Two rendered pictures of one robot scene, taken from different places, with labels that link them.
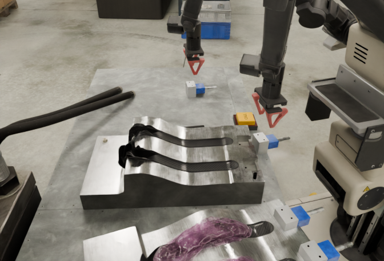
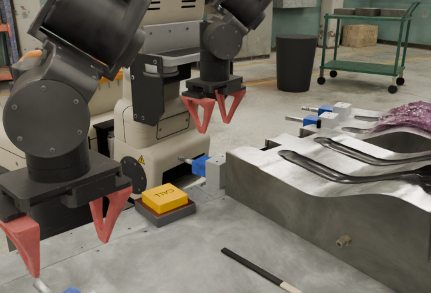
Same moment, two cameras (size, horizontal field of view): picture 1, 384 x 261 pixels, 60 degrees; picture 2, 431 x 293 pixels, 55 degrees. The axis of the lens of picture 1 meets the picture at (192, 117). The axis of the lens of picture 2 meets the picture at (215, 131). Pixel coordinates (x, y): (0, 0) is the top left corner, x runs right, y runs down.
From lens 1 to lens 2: 1.44 m
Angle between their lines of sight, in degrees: 106
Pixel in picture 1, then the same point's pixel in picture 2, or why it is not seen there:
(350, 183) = (206, 136)
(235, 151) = (297, 144)
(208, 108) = (145, 274)
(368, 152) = not seen: hidden behind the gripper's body
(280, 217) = (335, 117)
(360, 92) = (179, 38)
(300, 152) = not seen: outside the picture
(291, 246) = (346, 120)
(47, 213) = not seen: outside the picture
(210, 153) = (329, 158)
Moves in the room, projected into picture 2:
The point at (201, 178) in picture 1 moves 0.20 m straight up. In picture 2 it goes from (375, 150) to (390, 46)
